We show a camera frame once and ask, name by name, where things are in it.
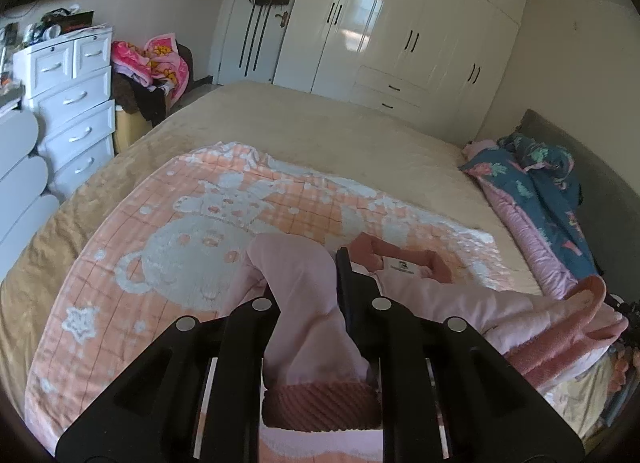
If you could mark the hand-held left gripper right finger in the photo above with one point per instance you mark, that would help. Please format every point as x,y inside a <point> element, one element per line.
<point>350,293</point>

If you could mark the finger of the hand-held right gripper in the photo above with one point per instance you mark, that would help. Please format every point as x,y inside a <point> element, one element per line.
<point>631,315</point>

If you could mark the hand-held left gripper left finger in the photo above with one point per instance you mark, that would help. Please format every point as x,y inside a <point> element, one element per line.
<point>250,333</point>

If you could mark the light pink quilted jacket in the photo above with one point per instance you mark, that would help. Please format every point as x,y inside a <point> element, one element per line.
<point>450,308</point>

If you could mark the dark brown clothes pile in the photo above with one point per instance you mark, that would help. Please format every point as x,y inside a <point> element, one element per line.
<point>145,103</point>

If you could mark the pale yellow floral cloth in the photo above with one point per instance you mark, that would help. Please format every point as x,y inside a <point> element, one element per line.
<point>580,393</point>

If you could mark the peach bear print blanket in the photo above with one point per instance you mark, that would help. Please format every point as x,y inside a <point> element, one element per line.
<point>200,243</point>

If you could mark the grey padded headboard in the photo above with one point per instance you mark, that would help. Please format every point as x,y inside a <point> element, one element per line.
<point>605,193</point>

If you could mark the bed with beige bedspread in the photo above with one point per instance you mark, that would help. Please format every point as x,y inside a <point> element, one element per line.
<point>350,143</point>

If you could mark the blue floral quilt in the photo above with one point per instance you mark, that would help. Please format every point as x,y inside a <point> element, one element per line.
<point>540,178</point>

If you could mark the yellow storage box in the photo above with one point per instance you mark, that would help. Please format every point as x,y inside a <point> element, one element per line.
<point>131,130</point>

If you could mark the white cloud shaped board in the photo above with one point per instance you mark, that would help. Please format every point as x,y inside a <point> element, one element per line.
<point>20,183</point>

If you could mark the white bedroom door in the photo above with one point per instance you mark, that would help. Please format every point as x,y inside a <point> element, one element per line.
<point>232,43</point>

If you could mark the white glossy wardrobe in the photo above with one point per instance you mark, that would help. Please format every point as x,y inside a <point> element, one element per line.
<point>400,18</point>

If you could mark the white chest of drawers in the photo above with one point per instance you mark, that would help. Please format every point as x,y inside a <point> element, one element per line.
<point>75,108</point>

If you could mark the pink yellow printed blanket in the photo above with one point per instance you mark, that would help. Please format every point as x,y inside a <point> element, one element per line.
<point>160,60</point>

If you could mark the dark box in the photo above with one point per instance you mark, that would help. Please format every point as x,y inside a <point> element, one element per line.
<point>70,22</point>

